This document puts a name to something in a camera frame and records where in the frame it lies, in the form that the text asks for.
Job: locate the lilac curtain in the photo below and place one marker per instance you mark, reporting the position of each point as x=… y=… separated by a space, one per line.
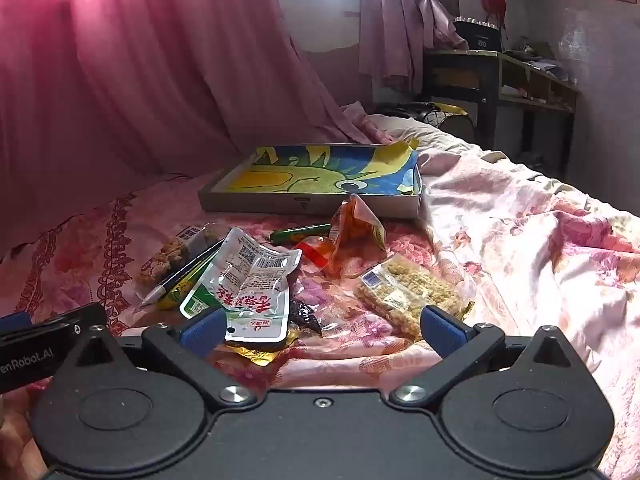
x=400 y=30

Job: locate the black marker box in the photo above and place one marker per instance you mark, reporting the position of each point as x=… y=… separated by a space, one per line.
x=477 y=35

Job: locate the green snack packet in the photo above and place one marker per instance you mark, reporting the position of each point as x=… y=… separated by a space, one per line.
x=192 y=305

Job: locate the shallow box with cartoon lining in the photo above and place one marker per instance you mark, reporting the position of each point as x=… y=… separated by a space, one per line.
x=320 y=172

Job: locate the small red snack packet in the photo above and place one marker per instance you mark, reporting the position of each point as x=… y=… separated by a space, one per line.
x=314 y=251

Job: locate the black pen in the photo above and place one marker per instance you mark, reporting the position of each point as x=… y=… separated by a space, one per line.
x=175 y=275

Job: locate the wooden desk with black frame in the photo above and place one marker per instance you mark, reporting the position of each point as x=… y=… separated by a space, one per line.
x=480 y=77

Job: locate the orange snack packet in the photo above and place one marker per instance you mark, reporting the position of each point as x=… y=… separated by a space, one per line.
x=355 y=230

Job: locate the pink floral bedsheet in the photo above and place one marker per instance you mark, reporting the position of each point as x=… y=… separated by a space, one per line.
x=100 y=230

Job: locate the brown nut bar packet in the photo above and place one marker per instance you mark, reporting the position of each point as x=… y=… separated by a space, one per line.
x=172 y=255

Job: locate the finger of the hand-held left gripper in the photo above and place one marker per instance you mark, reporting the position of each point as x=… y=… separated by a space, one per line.
x=14 y=321

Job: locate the pale pink floral blanket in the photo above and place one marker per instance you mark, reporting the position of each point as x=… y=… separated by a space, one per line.
x=525 y=240

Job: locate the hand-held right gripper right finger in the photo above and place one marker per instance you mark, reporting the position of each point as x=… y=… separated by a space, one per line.
x=442 y=331

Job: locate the silver snack packet red print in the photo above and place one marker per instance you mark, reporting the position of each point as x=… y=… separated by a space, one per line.
x=255 y=285

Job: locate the yellow plastic item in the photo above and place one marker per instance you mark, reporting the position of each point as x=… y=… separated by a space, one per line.
x=450 y=108

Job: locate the papers on desk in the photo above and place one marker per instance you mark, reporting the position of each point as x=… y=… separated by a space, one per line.
x=540 y=62

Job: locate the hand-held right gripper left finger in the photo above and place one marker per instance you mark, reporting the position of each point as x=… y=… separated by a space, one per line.
x=202 y=331

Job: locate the pink curtain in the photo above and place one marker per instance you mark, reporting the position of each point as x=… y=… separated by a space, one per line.
x=125 y=60

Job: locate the green pen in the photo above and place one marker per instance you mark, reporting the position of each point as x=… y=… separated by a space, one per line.
x=297 y=233

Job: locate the puffed grain snack packet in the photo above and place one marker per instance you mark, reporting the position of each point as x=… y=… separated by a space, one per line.
x=405 y=290

